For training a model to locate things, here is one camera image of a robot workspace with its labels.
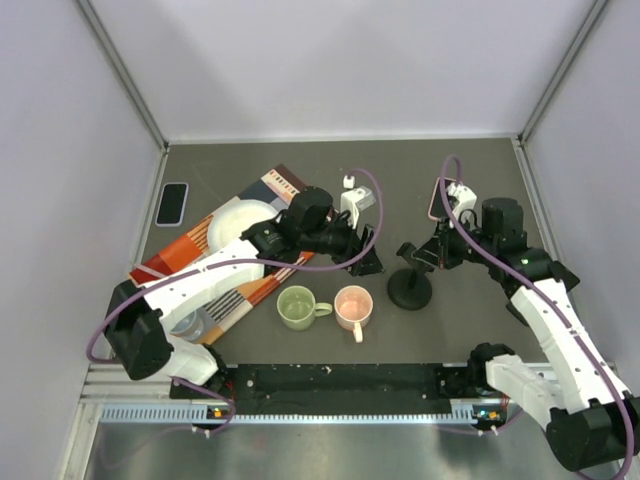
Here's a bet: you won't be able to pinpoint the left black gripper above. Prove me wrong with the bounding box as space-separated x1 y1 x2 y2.
299 209 385 277

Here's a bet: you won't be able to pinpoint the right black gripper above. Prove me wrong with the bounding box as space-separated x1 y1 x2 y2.
414 213 496 270

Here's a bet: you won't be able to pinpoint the pink case smartphone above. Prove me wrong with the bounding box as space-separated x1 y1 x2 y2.
428 178 455 221

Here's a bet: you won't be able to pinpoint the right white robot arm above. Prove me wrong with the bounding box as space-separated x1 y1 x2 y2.
388 198 639 472

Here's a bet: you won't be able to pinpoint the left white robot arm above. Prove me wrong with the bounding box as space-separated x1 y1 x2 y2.
104 187 382 397

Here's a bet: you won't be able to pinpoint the black round-base phone stand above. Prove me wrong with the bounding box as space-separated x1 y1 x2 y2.
387 268 433 311

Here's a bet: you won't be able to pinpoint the pink ceramic mug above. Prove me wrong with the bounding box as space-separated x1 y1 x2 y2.
333 285 374 344

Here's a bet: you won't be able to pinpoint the green ceramic mug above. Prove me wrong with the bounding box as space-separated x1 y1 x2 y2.
276 285 333 331

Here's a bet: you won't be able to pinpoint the white plate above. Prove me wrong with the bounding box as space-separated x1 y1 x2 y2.
207 199 278 253

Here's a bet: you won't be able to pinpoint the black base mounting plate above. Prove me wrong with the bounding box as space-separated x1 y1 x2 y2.
169 362 506 416

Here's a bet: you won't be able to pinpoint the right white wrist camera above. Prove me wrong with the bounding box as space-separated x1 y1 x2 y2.
445 182 477 223

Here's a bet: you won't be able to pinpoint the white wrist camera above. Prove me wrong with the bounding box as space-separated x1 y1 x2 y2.
445 182 477 223
339 175 376 229

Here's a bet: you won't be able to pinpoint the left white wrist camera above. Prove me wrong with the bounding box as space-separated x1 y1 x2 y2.
339 175 376 229

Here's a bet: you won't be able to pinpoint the grey slotted cable duct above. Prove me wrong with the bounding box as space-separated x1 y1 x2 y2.
99 397 506 425

